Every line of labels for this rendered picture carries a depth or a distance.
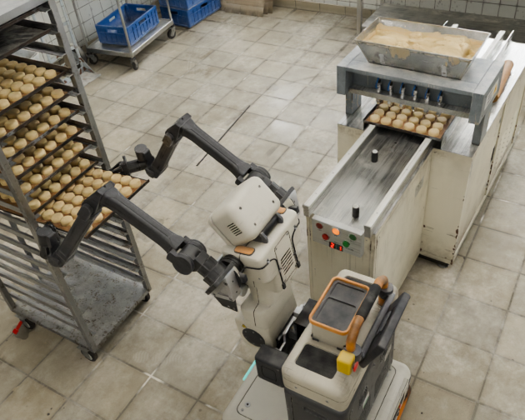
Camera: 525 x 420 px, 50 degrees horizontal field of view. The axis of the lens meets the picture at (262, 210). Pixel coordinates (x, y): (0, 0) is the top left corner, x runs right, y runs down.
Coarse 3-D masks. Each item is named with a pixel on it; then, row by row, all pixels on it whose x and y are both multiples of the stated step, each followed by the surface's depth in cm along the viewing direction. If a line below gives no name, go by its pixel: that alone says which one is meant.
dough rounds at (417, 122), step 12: (384, 108) 294; (396, 108) 293; (408, 108) 292; (420, 108) 291; (372, 120) 288; (384, 120) 286; (396, 120) 285; (408, 120) 287; (420, 120) 286; (432, 120) 283; (444, 120) 281; (420, 132) 277; (432, 132) 274
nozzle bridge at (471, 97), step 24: (360, 72) 275; (384, 72) 270; (408, 72) 268; (480, 72) 262; (360, 96) 309; (384, 96) 280; (408, 96) 277; (432, 96) 271; (456, 96) 264; (480, 96) 249; (480, 120) 258
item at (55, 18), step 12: (48, 0) 210; (48, 12) 215; (60, 24) 218; (60, 36) 220; (72, 60) 228; (72, 84) 235; (84, 96) 239; (96, 132) 250; (108, 168) 264; (132, 240) 294; (144, 276) 312
